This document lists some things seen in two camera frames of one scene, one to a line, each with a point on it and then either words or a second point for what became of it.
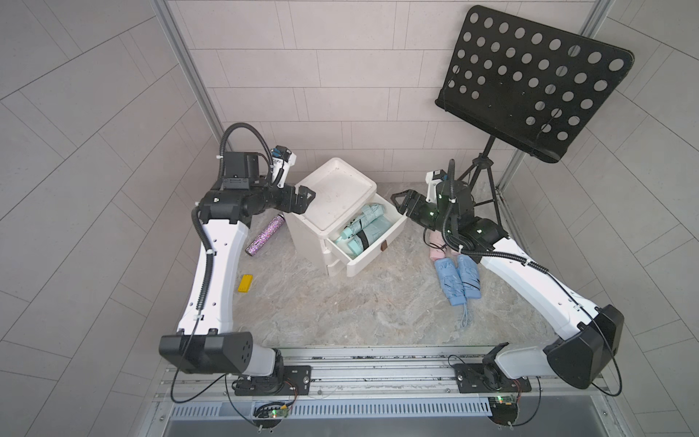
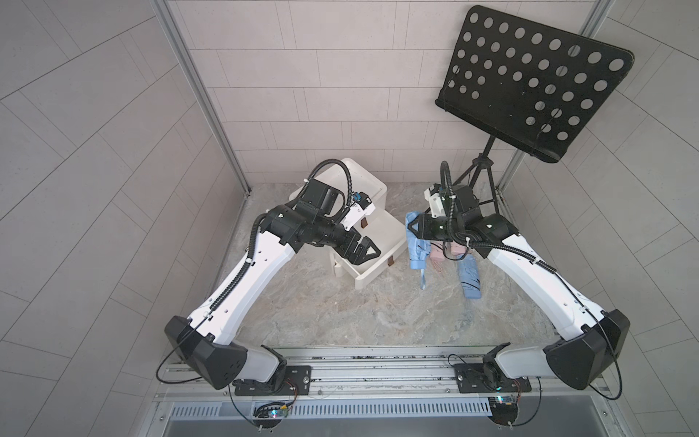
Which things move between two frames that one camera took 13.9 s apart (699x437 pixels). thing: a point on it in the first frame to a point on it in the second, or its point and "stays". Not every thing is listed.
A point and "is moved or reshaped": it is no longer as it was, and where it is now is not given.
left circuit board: (269, 414) stays
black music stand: (534, 86) stays
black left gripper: (298, 204) to (347, 252)
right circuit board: (504, 409) stays
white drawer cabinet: (345, 192) is moved or reshaped
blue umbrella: (450, 281) to (419, 249)
